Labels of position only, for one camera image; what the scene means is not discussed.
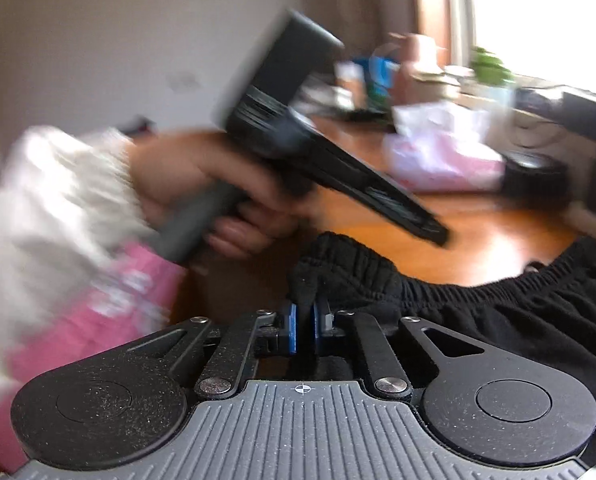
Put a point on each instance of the blue container on desk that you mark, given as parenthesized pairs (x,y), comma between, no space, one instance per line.
(378,77)

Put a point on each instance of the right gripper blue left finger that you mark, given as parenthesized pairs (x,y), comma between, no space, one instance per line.
(279,334)

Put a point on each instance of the black trousers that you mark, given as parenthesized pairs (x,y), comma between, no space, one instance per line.
(548,315)

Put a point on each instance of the white knit sleeve forearm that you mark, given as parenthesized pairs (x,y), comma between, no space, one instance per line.
(66,205)

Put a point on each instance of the person left hand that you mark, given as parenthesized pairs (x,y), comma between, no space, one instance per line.
(172,166)

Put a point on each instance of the pink plastic bag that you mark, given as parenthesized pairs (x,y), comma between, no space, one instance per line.
(439,148)

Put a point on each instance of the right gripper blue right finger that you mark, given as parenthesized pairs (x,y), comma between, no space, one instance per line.
(326,329)

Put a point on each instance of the green potted plant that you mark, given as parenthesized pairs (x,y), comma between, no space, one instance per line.
(488,69)

